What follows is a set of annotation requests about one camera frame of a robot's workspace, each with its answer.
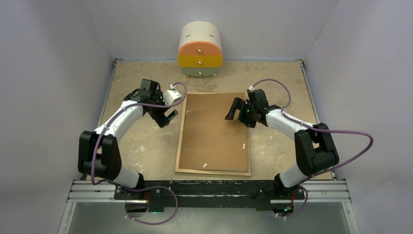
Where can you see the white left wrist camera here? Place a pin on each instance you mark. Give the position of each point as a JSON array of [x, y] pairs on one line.
[[171, 96]]

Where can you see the round three-drawer mini cabinet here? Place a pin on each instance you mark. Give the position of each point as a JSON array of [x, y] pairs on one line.
[[200, 51]]

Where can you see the aluminium extrusion rail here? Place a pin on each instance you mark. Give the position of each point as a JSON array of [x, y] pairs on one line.
[[318, 191]]

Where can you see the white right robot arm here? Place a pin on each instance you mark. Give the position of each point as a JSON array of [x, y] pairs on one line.
[[315, 150]]

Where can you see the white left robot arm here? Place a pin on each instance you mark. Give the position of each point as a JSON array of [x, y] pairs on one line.
[[98, 151]]

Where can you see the wooden picture frame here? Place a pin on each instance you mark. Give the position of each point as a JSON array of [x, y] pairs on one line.
[[180, 145]]

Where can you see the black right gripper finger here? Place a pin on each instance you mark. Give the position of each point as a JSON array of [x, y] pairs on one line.
[[246, 118], [236, 105]]

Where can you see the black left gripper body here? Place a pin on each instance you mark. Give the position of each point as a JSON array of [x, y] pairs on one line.
[[156, 112]]

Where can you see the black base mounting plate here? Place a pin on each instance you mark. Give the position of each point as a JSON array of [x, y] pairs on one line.
[[261, 195]]

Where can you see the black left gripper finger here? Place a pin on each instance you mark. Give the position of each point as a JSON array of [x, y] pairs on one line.
[[162, 121], [171, 115]]

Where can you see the brown hardboard backing board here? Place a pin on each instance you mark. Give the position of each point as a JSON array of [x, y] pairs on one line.
[[213, 135]]

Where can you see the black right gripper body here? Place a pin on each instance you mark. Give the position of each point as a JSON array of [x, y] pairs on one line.
[[246, 107]]

